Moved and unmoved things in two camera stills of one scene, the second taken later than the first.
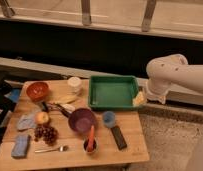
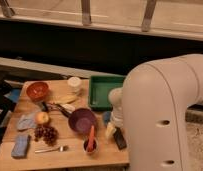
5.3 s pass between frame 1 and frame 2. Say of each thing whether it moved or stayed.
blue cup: stayed
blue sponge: stayed
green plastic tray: stayed
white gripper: moved
